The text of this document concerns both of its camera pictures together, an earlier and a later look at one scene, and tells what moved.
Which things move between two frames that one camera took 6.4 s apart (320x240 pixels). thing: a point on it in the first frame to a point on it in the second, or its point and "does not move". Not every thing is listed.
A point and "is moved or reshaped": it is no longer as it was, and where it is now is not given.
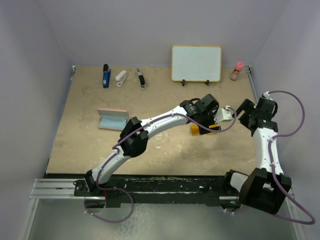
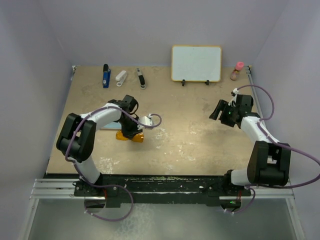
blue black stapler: x=106 y=74 does not move
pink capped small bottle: x=239 y=66 does not move
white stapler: x=121 y=77 does not move
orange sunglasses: x=195 y=129 is moved or reshaped
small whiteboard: x=198 y=63 does not move
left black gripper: x=212 y=122 to x=129 y=134
